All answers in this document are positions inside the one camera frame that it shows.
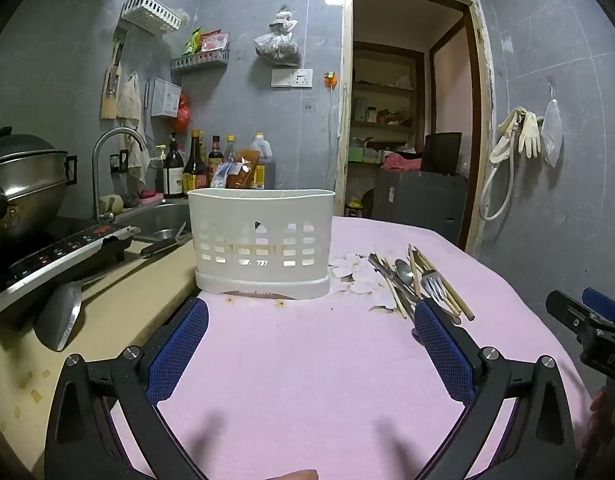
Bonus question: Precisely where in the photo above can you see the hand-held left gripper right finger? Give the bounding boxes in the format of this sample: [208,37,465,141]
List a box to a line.
[411,297,575,480]

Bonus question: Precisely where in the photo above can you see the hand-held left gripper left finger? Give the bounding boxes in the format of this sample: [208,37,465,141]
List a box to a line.
[44,296,211,480]

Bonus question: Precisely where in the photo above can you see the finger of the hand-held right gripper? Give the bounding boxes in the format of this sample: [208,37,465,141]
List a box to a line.
[546,290,595,343]
[582,287,615,323]

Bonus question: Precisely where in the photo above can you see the set of wooden chopsticks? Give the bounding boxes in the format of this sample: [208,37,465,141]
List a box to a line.
[380,244,475,321]

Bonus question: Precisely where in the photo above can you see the steel fork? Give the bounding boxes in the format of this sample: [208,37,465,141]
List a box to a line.
[420,269,462,325]

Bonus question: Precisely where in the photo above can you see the steel spoon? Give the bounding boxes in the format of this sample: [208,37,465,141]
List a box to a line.
[395,258,419,306]

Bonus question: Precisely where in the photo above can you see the grey metal utensil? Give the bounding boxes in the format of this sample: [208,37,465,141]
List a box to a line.
[368,254,413,303]

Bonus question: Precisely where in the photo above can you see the white plastic utensil caddy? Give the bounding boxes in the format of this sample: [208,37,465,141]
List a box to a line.
[188,188,335,301]

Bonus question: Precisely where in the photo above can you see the person's right hand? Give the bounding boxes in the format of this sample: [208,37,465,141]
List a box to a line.
[575,390,615,480]

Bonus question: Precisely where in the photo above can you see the steel bowl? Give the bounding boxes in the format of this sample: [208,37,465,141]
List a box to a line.
[138,228,188,244]

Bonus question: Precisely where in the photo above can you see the pink floral tablecloth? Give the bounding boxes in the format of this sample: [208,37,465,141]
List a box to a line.
[110,215,595,480]

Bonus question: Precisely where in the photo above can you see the steel sink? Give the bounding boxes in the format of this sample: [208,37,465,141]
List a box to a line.
[115,200,193,256]

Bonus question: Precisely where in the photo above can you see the grey cabinet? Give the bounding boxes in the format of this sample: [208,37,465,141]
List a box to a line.
[372,167,468,246]

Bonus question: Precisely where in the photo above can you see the black induction cooker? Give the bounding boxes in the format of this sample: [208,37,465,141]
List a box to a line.
[0,225,141,316]

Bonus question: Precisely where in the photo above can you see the dark bottle with white label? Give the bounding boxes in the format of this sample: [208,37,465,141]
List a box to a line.
[164,132,186,198]

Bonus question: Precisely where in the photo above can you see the green pump bottle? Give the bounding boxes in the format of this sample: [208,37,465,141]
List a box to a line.
[155,144,168,196]

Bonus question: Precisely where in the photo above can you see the blue packet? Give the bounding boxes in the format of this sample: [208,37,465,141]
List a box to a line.
[211,161,238,189]

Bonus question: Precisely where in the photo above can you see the hanging white plastic bag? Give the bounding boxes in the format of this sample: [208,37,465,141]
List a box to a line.
[541,85,564,168]

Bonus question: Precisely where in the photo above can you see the cream rubber gloves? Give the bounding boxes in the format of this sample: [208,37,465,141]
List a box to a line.
[517,110,544,158]

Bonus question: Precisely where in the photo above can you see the steel faucet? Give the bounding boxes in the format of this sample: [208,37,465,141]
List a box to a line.
[92,127,148,223]

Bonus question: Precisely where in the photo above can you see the orange snack bag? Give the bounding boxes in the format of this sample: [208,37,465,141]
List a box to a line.
[225,149,261,190]

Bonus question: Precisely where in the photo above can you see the beige cloth behind faucet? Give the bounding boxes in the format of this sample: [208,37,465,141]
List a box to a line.
[118,130,151,188]

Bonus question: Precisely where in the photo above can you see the pink cloth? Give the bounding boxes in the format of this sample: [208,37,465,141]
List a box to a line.
[382,152,423,173]

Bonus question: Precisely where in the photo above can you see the red-capped sauce bottle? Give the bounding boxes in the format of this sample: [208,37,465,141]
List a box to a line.
[208,135,224,181]

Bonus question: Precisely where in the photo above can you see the steel pot with black lid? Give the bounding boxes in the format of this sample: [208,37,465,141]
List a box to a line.
[0,126,78,256]

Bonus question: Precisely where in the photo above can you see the red plastic bag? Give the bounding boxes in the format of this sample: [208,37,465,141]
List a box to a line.
[174,94,192,133]

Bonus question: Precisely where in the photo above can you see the hanging beige cloth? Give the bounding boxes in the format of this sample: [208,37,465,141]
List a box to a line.
[116,71,143,121]

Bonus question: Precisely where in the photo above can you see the wooden cutting board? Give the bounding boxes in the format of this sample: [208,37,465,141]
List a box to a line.
[100,67,123,121]

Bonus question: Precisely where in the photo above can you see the wooden shelf unit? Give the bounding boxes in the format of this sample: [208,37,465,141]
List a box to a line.
[350,42,425,161]

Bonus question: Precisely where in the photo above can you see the green snack packet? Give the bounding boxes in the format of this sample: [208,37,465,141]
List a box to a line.
[182,27,203,56]

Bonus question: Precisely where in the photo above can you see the hanging kitchen cleaver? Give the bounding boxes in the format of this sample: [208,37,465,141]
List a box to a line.
[112,27,128,68]

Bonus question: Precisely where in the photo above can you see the red snack packet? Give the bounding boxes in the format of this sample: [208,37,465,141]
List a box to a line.
[200,30,231,53]

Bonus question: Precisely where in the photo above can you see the clear plastic bag of herbs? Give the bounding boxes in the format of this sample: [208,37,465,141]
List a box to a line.
[254,6,302,67]

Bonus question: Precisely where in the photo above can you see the steel spatula with black handle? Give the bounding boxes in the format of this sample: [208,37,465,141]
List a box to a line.
[35,236,182,352]

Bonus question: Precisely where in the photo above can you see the white hose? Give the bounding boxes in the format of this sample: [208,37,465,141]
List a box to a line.
[478,106,525,222]

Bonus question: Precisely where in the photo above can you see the thin white cable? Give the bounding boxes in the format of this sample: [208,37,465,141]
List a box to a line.
[326,87,337,191]

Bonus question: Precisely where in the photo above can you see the white perforated wall box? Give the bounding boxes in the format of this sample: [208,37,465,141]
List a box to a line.
[152,77,182,117]

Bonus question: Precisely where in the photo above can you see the white door frame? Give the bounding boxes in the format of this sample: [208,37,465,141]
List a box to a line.
[337,0,495,256]

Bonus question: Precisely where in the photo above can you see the grey wall shelf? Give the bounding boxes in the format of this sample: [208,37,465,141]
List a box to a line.
[170,49,231,73]

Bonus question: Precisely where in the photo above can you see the white wall basket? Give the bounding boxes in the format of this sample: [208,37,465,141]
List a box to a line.
[120,0,183,36]

